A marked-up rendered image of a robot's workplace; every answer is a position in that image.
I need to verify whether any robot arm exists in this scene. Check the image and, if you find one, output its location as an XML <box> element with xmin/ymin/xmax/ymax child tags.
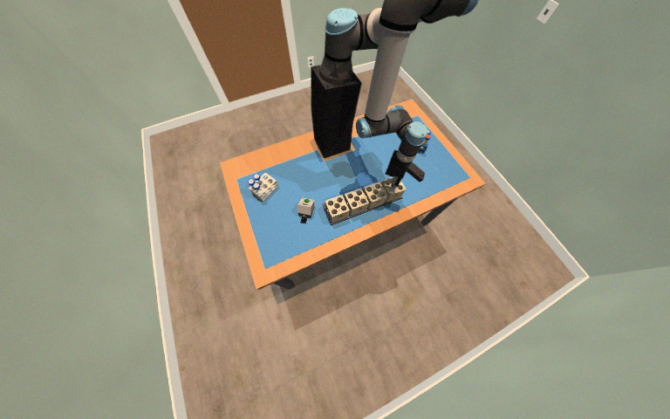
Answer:
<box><xmin>320</xmin><ymin>0</ymin><xmax>479</xmax><ymax>162</ymax></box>

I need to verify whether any beige tube rack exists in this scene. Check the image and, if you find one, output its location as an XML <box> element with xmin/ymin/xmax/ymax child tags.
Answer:
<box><xmin>250</xmin><ymin>174</ymin><xmax>278</xmax><ymax>201</ymax></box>

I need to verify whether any blue bench mat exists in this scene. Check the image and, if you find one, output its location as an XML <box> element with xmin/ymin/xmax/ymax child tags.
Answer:
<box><xmin>237</xmin><ymin>115</ymin><xmax>471</xmax><ymax>269</ymax></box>

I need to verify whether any beige bucket adapter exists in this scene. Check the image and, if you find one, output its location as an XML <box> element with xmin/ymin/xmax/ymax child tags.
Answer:
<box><xmin>363</xmin><ymin>182</ymin><xmax>388</xmax><ymax>209</ymax></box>
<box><xmin>325</xmin><ymin>195</ymin><xmax>350</xmax><ymax>223</ymax></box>
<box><xmin>344</xmin><ymin>189</ymin><xmax>369</xmax><ymax>216</ymax></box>
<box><xmin>381</xmin><ymin>179</ymin><xmax>406</xmax><ymax>203</ymax></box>

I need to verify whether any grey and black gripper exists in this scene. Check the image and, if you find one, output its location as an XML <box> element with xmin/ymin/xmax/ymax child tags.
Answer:
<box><xmin>385</xmin><ymin>150</ymin><xmax>412</xmax><ymax>189</ymax></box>

